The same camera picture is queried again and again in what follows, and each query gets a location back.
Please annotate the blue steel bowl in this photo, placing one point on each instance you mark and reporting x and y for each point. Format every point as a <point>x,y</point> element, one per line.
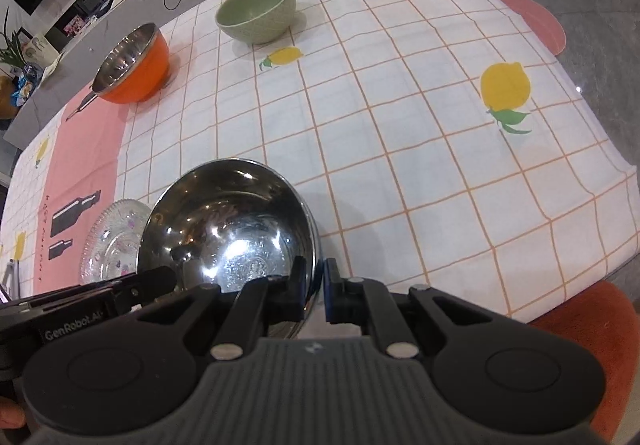
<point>230,225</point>

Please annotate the golden vase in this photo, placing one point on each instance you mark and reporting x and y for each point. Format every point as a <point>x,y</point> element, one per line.
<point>7,97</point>

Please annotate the lemon print checked tablecloth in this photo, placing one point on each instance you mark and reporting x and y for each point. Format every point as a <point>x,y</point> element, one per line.
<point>400,125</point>

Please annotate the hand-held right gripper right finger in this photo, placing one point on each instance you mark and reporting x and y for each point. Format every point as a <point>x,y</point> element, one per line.
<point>331,290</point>

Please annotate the cream tote bag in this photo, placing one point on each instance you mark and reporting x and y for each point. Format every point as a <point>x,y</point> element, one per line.
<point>40,52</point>

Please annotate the orange round chair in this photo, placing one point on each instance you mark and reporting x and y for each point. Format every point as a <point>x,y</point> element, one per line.
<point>595,350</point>

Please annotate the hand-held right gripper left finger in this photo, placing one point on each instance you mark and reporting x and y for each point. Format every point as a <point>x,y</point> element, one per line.
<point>295,295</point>

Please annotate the person's left hand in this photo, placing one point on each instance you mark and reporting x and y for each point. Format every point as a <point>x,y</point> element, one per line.
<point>11,414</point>

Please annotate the clear glass plate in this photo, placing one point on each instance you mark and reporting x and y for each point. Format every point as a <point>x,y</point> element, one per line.
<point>112,240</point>

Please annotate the orange steel bowl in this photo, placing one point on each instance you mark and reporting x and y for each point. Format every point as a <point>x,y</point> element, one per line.
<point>145,75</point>

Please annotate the green ceramic bowl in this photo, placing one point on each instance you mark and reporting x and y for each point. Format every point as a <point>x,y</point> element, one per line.
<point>260,22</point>

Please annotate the blue snack bag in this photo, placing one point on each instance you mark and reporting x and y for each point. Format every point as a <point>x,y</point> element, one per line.
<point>25,85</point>

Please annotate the pink bottle print placemat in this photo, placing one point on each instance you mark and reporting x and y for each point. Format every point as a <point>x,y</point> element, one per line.
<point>85,150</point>

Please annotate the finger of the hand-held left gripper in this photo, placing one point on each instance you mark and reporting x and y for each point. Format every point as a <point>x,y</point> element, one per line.
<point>147,282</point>

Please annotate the pink round chair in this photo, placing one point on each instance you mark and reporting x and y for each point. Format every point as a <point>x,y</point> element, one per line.
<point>537,17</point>

